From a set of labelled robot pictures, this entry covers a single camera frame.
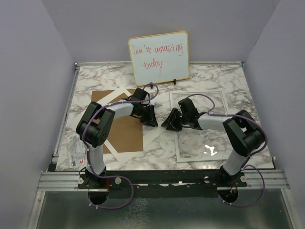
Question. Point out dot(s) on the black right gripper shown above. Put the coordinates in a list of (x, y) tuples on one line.
[(170, 120)]

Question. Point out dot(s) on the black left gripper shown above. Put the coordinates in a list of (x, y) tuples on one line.
[(150, 120)]

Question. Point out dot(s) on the yellow-rimmed whiteboard with writing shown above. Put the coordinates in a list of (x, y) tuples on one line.
[(160, 58)]

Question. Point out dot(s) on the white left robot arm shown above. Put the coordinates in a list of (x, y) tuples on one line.
[(95, 125)]

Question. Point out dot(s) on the brown backing board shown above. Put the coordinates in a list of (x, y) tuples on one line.
[(126, 134)]

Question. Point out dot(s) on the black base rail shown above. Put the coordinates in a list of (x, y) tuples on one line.
[(159, 183)]

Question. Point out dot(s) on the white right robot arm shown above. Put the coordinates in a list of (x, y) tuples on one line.
[(245, 135)]

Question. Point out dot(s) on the black whiteboard stand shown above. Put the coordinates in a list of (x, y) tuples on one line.
[(152, 86)]

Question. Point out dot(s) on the white picture frame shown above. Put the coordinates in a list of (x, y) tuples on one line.
[(224, 100)]

